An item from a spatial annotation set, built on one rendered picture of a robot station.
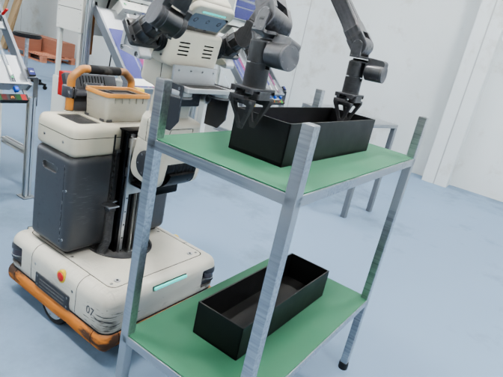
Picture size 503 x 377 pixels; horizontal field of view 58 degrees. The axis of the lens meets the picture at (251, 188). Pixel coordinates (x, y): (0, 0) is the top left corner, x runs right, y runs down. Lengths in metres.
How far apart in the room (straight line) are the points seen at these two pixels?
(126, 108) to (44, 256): 0.67
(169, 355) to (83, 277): 0.59
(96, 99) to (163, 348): 1.00
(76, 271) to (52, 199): 0.29
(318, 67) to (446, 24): 1.76
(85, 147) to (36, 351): 0.77
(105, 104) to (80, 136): 0.18
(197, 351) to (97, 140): 0.88
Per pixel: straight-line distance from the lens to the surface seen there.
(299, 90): 7.01
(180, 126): 1.72
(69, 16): 4.06
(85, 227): 1.95
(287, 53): 1.03
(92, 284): 1.82
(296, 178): 0.95
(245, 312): 1.62
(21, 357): 1.94
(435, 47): 6.39
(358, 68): 1.58
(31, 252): 2.08
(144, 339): 1.45
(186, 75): 1.65
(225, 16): 1.69
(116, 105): 1.91
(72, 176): 1.83
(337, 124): 1.36
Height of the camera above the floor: 1.24
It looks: 18 degrees down
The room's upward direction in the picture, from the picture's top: 12 degrees clockwise
